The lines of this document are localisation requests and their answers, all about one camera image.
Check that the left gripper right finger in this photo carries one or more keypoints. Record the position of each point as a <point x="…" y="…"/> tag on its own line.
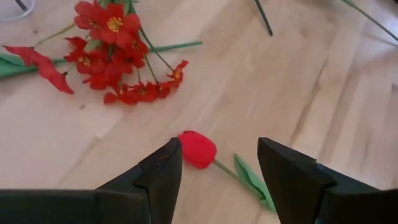
<point x="311" y="193"/>

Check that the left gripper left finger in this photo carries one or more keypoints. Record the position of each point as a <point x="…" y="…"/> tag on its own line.
<point x="124" y="202"/>

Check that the red artificial tulip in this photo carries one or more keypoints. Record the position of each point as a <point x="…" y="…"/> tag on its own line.
<point x="197" y="149"/>

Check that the red artificial flower bunch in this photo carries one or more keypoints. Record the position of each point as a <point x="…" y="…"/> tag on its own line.
<point x="112" y="34"/>

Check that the yellow artificial tulip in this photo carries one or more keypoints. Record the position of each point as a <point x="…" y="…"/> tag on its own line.
<point x="373" y="20"/>
<point x="12" y="65"/>

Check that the white artificial flower bunch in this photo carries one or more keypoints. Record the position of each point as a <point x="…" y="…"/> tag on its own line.
<point x="264" y="17"/>

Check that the clear glass vase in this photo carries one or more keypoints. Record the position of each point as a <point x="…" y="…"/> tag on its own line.
<point x="6" y="14"/>

